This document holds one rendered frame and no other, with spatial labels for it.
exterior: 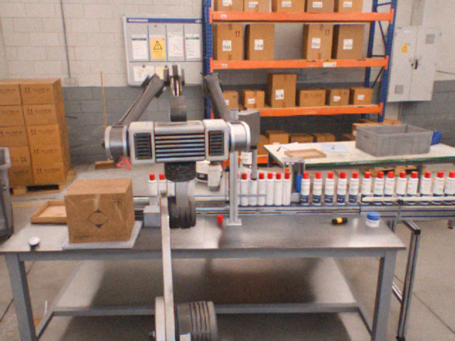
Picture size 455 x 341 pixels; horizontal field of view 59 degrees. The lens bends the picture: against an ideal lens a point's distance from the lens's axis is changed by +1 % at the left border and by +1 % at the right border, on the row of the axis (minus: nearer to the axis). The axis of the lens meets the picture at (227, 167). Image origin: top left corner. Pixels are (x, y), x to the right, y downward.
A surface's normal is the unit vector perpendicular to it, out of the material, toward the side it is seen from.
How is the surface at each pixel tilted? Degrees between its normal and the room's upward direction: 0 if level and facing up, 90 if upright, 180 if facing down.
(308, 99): 90
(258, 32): 90
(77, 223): 90
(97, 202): 90
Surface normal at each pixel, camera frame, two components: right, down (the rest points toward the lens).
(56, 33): 0.17, 0.29
